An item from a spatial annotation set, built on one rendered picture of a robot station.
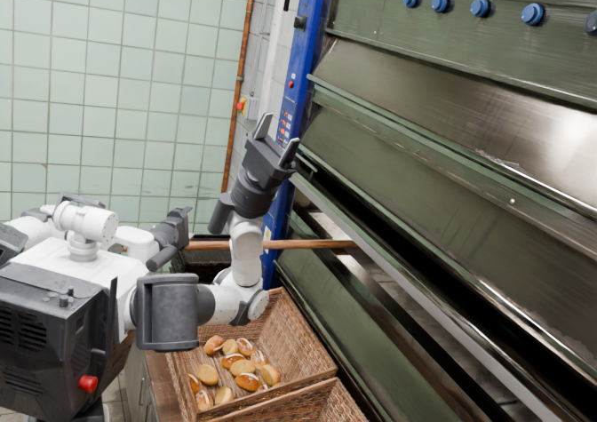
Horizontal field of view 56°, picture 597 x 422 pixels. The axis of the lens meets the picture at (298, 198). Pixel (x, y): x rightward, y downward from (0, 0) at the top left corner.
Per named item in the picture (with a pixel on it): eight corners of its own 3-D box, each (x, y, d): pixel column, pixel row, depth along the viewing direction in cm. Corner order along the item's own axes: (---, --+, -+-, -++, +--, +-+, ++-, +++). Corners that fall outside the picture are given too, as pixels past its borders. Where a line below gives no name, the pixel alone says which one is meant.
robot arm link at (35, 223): (27, 247, 152) (-19, 266, 130) (35, 200, 151) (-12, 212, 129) (69, 255, 153) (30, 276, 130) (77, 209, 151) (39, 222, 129)
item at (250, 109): (251, 115, 279) (255, 95, 276) (258, 120, 271) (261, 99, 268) (237, 114, 276) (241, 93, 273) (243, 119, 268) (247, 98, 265)
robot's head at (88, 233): (99, 258, 113) (102, 218, 111) (54, 246, 115) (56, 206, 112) (116, 246, 120) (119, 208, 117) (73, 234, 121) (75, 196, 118)
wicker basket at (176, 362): (274, 339, 247) (284, 284, 238) (326, 433, 199) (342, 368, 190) (162, 348, 227) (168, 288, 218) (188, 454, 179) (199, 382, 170)
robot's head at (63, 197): (83, 234, 111) (96, 199, 113) (43, 225, 113) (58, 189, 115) (96, 242, 117) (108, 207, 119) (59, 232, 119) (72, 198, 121)
